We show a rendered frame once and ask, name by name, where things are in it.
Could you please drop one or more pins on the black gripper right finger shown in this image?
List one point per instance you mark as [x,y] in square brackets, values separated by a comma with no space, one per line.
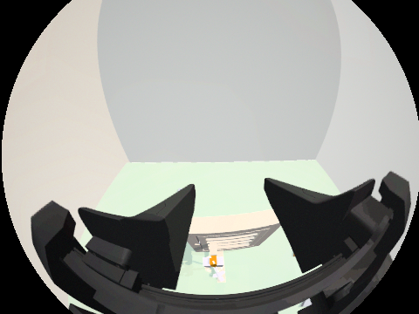
[310,219]

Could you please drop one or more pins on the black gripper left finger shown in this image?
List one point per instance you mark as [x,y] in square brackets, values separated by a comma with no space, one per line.
[158,236]

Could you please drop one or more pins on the small white flat block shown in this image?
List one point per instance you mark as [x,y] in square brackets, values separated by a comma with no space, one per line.
[306,303]

